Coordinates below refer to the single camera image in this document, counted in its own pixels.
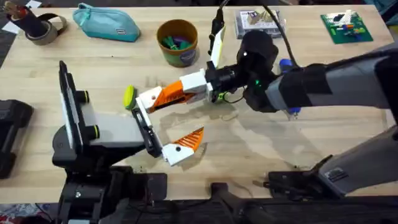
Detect green board with blocks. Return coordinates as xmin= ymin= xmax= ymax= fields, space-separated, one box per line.
xmin=320 ymin=9 xmax=374 ymax=45

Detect brown tape roll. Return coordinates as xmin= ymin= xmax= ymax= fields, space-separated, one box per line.
xmin=24 ymin=12 xmax=68 ymax=47

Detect brown tub with toys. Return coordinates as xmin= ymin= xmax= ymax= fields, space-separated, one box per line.
xmin=156 ymin=19 xmax=199 ymax=68

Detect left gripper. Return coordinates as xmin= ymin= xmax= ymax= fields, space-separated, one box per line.
xmin=52 ymin=86 xmax=205 ymax=170

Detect green toy vegetable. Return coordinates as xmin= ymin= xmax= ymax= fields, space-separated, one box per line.
xmin=123 ymin=85 xmax=138 ymax=110

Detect black rail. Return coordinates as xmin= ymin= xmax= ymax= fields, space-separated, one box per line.
xmin=124 ymin=182 xmax=398 ymax=224

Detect black device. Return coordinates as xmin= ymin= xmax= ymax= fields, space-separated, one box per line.
xmin=0 ymin=99 xmax=34 ymax=180

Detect orange ribbed wedge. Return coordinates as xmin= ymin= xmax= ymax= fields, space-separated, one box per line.
xmin=149 ymin=82 xmax=183 ymax=112

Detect clear plastic parts box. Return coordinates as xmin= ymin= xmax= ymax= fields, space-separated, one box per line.
xmin=234 ymin=9 xmax=286 ymax=40

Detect teal zip bag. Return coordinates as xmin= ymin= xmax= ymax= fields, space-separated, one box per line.
xmin=72 ymin=2 xmax=141 ymax=43

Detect dark holder with tools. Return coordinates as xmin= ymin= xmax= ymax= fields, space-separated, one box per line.
xmin=2 ymin=1 xmax=48 ymax=39

